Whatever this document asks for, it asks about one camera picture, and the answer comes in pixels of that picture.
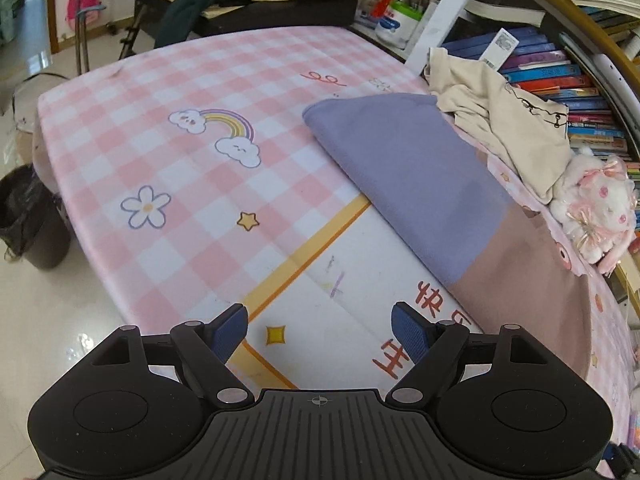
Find pink checkered table mat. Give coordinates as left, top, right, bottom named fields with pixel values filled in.
left=31, top=25, right=637, bottom=478

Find purple and pink sweater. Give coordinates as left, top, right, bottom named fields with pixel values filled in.
left=303, top=93, right=591, bottom=376

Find white green pen holder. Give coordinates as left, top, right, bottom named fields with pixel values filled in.
left=374, top=0, right=423, bottom=50

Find white pink plush bunny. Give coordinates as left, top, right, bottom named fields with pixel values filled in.
left=549, top=148, right=637, bottom=275

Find white box with barcode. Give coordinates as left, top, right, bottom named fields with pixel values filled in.
left=480, top=28, right=520, bottom=70

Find black trash bin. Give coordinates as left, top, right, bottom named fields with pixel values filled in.
left=0, top=164, right=70, bottom=271

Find cream canvas tote bag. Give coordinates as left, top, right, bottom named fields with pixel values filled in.
left=424, top=48, right=573, bottom=204

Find white shelf post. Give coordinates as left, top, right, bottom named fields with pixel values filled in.
left=405, top=0, right=468, bottom=75

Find row of colourful books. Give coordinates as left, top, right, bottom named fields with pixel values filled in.
left=441, top=27, right=640, bottom=181

